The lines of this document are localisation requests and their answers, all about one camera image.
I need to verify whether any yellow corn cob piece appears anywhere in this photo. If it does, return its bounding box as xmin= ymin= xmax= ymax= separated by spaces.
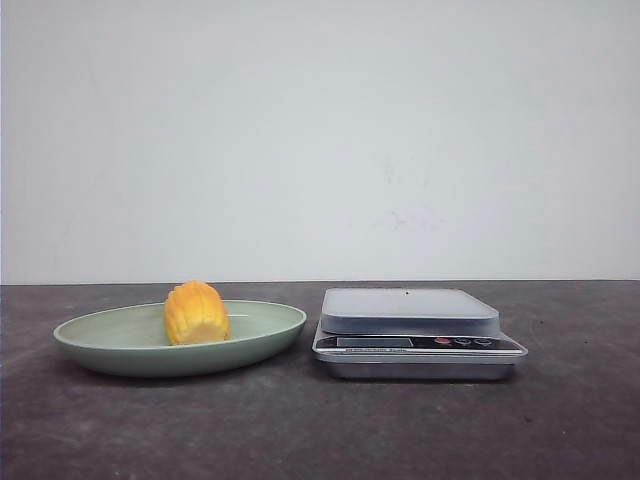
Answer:
xmin=163 ymin=280 xmax=231 ymax=345

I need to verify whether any silver digital kitchen scale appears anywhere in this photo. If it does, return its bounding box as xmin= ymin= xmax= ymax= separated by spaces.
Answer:
xmin=312 ymin=288 xmax=528 ymax=381

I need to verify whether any green oval plate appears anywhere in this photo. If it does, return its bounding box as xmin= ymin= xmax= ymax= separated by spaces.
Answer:
xmin=53 ymin=300 xmax=307 ymax=378

